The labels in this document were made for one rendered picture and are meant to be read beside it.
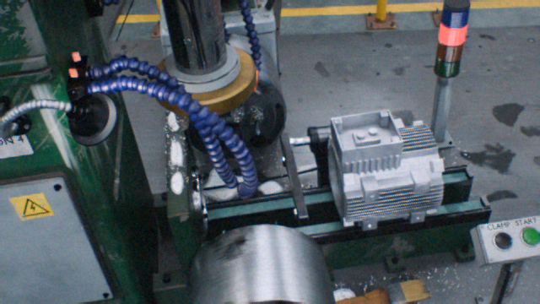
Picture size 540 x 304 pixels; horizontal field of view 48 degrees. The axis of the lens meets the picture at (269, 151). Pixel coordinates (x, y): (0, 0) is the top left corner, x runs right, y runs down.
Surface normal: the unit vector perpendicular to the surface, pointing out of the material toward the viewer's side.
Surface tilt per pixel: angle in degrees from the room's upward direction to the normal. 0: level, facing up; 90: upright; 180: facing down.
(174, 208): 0
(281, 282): 17
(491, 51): 0
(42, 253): 90
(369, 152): 90
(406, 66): 0
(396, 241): 90
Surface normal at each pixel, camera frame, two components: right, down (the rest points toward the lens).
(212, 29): 0.66, 0.48
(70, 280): 0.14, 0.67
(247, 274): -0.17, -0.71
